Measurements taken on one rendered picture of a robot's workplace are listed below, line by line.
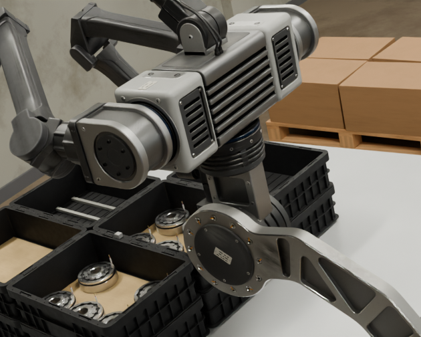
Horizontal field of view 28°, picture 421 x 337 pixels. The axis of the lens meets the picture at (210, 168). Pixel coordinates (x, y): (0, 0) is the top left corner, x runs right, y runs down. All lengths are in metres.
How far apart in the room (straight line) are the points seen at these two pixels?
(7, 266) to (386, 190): 1.17
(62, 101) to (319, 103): 1.66
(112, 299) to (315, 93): 2.56
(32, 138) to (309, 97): 3.17
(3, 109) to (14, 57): 3.30
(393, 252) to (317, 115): 2.29
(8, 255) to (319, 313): 0.95
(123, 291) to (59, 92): 3.18
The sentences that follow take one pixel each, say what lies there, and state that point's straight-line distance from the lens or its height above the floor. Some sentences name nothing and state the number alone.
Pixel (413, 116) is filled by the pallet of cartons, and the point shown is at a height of 0.24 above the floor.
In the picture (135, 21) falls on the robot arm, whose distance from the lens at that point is 1.99.
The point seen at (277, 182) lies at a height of 0.83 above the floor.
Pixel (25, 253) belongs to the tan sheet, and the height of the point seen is 0.83.
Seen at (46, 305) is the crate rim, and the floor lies 0.93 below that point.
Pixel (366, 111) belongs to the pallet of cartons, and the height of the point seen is 0.25.
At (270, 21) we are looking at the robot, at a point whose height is 1.53.
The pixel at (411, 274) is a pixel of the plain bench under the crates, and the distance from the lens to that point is 2.26.
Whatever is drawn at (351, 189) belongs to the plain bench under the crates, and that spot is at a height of 0.70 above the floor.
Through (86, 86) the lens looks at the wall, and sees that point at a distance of 5.43.
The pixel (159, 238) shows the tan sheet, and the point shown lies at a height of 0.83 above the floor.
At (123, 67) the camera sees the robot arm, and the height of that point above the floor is 1.37.
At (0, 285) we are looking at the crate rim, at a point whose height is 0.93.
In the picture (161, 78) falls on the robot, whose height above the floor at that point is 1.53.
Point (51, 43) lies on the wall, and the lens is 5.23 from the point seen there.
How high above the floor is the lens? 1.98
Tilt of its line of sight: 25 degrees down
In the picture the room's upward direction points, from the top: 14 degrees counter-clockwise
